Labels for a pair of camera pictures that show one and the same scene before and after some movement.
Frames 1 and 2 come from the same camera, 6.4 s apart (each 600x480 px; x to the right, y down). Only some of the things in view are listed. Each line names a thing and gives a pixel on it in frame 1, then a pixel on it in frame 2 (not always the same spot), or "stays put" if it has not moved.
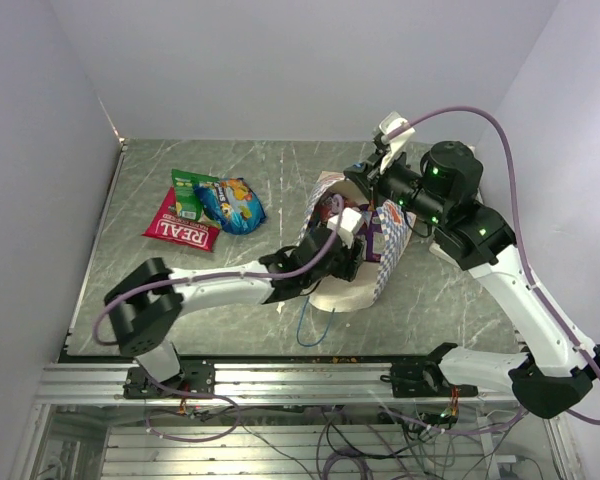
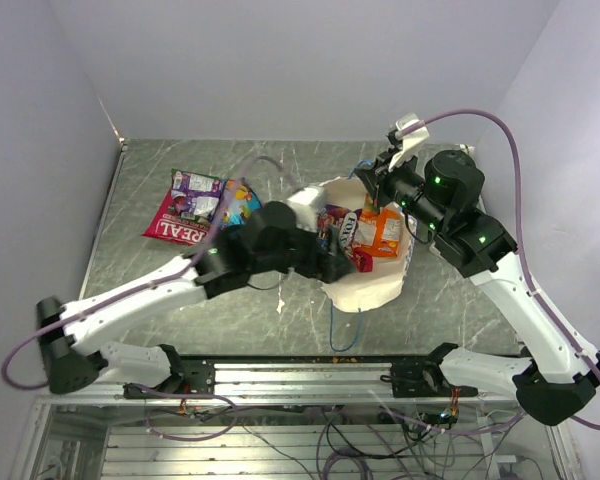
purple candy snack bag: [372, 231] -> [195, 196]
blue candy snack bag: [233, 204] stays put
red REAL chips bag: [166, 225] stays put
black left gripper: [349, 269] -> [327, 264]
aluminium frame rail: [255, 384] stays put
